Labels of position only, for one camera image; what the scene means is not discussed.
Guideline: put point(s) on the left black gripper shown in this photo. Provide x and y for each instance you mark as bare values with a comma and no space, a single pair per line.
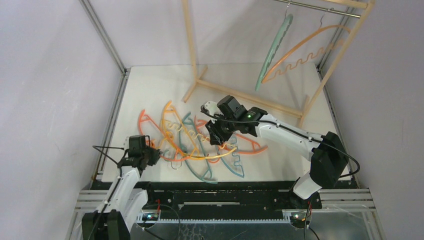
155,154

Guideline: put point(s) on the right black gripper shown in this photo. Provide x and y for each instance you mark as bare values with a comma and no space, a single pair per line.
218,131

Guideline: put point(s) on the pale green wavy hanger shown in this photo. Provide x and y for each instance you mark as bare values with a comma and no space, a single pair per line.
282,31

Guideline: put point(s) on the light orange wavy hanger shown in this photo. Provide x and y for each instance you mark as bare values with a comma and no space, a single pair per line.
275,70

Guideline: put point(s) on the yellow-orange plastic hanger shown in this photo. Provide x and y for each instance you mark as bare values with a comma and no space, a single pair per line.
169,112

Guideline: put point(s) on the orange plastic hanger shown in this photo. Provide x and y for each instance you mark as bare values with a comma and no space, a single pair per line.
254,149
169,151

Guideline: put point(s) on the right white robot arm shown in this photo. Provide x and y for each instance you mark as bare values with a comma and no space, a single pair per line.
326,153

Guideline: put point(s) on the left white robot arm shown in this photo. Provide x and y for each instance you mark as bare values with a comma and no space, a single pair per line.
114,217

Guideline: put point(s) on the pale yellow wavy hanger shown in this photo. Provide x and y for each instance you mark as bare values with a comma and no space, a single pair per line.
212,155

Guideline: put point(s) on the blue wavy hanger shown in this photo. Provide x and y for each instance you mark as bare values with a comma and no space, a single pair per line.
233,160

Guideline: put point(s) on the teal plastic hanger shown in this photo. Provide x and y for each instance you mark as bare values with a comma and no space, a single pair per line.
200,169

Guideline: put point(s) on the left circuit board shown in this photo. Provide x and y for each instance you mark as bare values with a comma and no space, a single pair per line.
148,217

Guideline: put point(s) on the circuit board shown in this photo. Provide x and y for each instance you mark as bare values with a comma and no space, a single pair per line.
148,217
299,221

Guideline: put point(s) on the right circuit board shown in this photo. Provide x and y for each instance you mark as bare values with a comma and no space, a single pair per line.
299,221

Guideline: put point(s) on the metal hanging rod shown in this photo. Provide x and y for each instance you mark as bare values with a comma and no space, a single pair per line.
319,8

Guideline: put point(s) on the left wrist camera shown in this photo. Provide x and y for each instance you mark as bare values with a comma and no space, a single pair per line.
126,143

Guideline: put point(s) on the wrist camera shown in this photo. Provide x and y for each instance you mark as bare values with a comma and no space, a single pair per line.
126,143
210,108

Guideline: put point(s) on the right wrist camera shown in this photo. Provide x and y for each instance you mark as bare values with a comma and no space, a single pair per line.
210,108

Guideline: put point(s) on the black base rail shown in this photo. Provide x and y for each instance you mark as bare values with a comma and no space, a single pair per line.
238,201

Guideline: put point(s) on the left aluminium frame post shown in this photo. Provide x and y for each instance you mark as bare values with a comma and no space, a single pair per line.
113,53

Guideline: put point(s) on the aluminium frame post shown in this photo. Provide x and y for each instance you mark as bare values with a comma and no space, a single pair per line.
349,25
113,53

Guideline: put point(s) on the right aluminium frame post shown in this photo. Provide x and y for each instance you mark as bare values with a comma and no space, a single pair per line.
349,25

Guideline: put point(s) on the wooden clothes rack frame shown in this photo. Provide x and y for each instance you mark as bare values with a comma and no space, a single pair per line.
199,82

